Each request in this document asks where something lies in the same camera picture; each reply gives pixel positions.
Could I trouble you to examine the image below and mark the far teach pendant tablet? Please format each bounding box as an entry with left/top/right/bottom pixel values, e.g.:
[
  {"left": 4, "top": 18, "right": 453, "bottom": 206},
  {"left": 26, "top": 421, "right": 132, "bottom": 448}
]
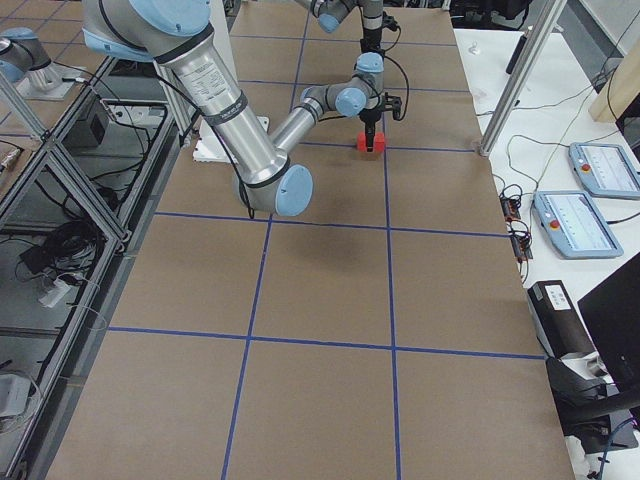
[{"left": 569, "top": 143, "right": 639, "bottom": 200}]

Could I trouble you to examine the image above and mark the black monitor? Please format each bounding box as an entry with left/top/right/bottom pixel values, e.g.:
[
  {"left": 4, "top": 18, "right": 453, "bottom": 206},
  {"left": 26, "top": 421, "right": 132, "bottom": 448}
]
[{"left": 578, "top": 254, "right": 639, "bottom": 389}]

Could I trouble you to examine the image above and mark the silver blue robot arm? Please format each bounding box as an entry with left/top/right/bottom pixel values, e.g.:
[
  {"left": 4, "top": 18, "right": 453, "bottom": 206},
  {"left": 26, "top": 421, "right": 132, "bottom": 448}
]
[
  {"left": 295, "top": 0, "right": 384, "bottom": 54},
  {"left": 82, "top": 1, "right": 384, "bottom": 216}
]

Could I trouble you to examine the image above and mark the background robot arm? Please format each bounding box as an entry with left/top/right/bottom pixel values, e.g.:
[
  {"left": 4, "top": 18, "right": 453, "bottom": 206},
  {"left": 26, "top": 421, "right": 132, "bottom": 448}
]
[{"left": 1, "top": 27, "right": 52, "bottom": 83}]

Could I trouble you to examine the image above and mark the red block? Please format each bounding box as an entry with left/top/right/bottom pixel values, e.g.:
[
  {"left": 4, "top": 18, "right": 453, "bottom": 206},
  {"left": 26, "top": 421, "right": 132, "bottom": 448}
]
[
  {"left": 373, "top": 132, "right": 386, "bottom": 153},
  {"left": 356, "top": 131, "right": 368, "bottom": 152}
]

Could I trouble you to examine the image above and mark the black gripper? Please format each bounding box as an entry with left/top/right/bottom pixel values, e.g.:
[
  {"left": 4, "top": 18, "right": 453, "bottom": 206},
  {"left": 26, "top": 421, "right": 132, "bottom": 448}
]
[
  {"left": 358, "top": 99, "right": 386, "bottom": 151},
  {"left": 360, "top": 29, "right": 385, "bottom": 54}
]

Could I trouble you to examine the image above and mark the black box with label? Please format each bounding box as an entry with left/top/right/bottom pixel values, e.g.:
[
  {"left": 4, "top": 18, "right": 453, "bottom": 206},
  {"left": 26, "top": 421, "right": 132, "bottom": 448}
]
[{"left": 527, "top": 280, "right": 595, "bottom": 359}]

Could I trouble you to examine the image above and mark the aluminium frame post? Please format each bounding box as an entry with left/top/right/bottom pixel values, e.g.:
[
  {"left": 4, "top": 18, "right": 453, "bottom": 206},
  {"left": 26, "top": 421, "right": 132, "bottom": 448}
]
[{"left": 478, "top": 0, "right": 567, "bottom": 157}]

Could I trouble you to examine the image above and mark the teach pendant tablet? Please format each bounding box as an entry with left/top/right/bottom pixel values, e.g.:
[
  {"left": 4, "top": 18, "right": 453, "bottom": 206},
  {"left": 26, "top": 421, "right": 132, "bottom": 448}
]
[
  {"left": 532, "top": 190, "right": 624, "bottom": 260},
  {"left": 569, "top": 143, "right": 639, "bottom": 200}
]

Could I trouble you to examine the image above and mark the near teach pendant tablet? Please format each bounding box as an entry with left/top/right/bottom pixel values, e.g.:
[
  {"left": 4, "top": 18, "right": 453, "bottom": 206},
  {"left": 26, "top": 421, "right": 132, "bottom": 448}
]
[{"left": 532, "top": 190, "right": 624, "bottom": 260}]

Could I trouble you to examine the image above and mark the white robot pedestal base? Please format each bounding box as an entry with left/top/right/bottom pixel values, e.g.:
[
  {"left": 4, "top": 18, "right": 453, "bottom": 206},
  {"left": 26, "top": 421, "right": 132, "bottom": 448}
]
[{"left": 195, "top": 107, "right": 275, "bottom": 169}]

